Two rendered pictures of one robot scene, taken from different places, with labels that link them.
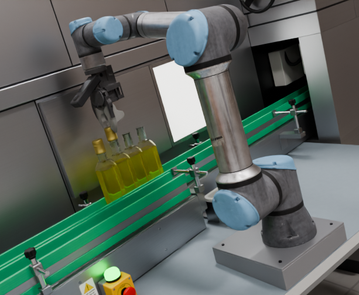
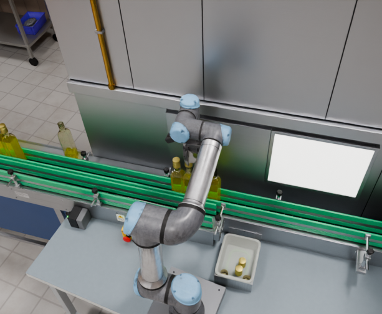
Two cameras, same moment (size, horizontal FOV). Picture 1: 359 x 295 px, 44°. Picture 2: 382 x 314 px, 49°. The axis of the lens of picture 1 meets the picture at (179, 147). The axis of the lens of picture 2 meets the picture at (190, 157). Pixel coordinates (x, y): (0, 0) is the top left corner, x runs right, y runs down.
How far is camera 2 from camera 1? 1.62 m
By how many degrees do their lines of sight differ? 58
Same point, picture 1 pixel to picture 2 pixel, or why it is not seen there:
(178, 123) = (280, 173)
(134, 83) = (249, 135)
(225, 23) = (149, 235)
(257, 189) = (146, 291)
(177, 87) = (295, 154)
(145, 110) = (250, 152)
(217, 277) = not seen: hidden behind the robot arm
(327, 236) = not seen: outside the picture
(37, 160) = (157, 133)
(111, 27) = (176, 136)
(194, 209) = (207, 235)
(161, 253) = not seen: hidden behind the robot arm
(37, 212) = (148, 153)
